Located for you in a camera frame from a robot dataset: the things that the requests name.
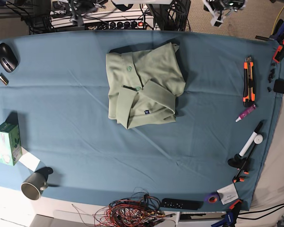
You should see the light green T-shirt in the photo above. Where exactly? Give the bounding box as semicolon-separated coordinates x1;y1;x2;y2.
106;43;186;129

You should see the blue table cloth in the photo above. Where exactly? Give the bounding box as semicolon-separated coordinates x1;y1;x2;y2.
0;30;284;210

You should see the white power strip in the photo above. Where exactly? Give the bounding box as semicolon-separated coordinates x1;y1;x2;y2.
51;10;155;32

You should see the black remote control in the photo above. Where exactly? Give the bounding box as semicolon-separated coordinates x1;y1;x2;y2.
160;198;203;210

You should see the orange black utility knife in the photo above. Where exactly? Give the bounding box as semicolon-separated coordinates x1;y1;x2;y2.
243;56;256;108

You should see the purple tape roll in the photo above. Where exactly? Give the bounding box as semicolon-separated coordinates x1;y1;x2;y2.
204;192;221;204

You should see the white black marker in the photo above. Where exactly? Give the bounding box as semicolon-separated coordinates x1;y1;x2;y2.
239;122;263;157

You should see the purple glue tube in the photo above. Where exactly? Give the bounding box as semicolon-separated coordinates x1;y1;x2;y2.
235;104;257;122

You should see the black orange bar clamp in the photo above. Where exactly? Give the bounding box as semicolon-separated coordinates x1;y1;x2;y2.
227;142;257;183

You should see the white paper card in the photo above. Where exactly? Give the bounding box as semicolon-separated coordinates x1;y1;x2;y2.
217;183;239;205

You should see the white round cap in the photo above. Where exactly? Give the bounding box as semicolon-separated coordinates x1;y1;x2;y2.
254;134;263;144

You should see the white paper sheet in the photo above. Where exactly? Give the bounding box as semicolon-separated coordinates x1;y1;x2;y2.
19;152;40;172

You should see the grey ceramic mug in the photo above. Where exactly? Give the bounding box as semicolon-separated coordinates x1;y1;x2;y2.
20;173;48;201

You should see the blue orange spring clamp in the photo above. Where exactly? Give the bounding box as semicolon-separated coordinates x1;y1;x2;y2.
211;200;243;227

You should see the green tissue box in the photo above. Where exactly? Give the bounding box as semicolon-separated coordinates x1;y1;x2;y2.
0;122;22;166

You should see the black square box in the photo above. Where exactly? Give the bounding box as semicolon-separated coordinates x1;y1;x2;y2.
273;79;284;94

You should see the small brass battery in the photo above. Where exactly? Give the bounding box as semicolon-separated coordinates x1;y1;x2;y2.
0;73;9;86

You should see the black computer mouse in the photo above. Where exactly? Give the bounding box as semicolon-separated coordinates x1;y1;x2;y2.
0;43;18;73

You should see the red black wire bundle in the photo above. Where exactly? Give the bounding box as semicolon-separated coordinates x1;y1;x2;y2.
71;186;176;227

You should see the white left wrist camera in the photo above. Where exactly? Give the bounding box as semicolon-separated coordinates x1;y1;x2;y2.
202;0;247;27

